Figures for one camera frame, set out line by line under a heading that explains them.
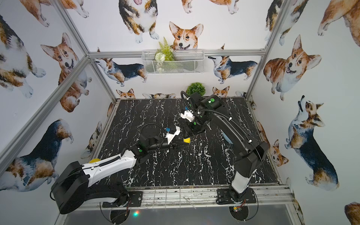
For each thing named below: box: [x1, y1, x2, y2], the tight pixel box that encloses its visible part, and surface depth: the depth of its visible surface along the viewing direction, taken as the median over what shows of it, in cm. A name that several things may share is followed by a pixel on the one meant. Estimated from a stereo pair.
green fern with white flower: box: [153, 36, 176, 73], surface depth 85 cm
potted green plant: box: [186, 82, 206, 97], surface depth 109 cm
